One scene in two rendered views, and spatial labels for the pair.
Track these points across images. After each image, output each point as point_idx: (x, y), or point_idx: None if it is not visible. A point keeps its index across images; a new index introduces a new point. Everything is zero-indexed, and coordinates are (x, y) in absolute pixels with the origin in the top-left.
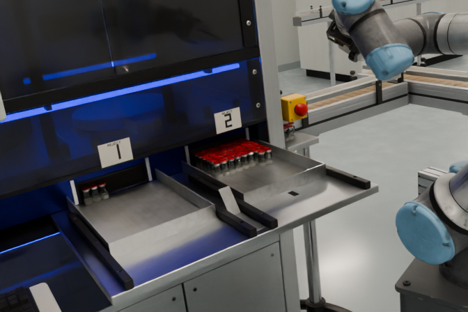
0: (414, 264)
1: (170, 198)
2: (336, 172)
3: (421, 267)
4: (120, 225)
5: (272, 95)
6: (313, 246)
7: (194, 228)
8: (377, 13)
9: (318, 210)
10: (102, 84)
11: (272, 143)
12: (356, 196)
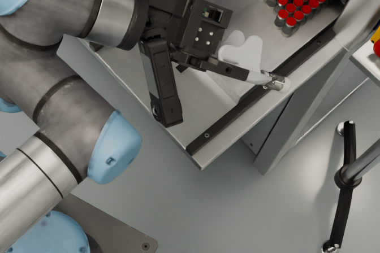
0: (82, 204)
1: None
2: (226, 113)
3: (75, 212)
4: None
5: None
6: (374, 151)
7: None
8: (0, 30)
9: (133, 94)
10: None
11: (336, 29)
12: (173, 139)
